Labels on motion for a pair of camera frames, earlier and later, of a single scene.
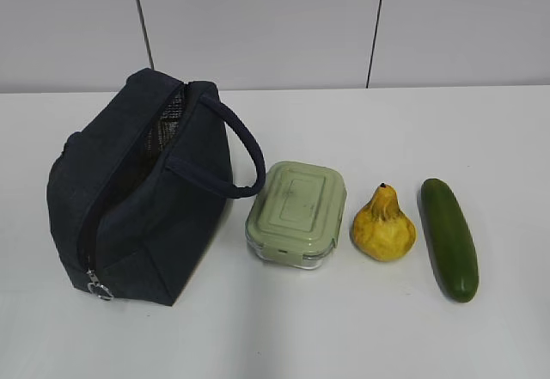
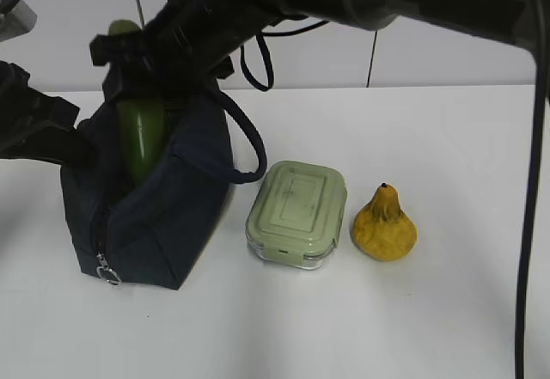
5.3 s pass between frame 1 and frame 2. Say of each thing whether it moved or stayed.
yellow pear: stayed
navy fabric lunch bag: moved
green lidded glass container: stayed
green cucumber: moved
